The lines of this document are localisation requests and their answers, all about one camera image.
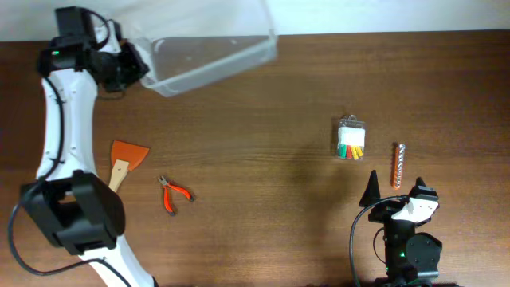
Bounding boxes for orange scraper wooden handle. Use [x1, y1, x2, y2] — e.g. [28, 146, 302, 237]
[108, 140, 150, 192]

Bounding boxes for clear pack coloured wall plugs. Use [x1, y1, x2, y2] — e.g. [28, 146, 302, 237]
[336, 115, 366, 160]

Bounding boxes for clear plastic container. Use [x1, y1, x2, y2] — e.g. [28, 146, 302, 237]
[111, 0, 278, 97]

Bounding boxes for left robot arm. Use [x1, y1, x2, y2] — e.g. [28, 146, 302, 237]
[17, 6, 156, 286]

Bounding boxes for orange handled pliers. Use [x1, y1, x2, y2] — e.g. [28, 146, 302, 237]
[157, 175, 195, 217]

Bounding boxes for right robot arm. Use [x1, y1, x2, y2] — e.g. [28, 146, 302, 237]
[355, 171, 442, 286]

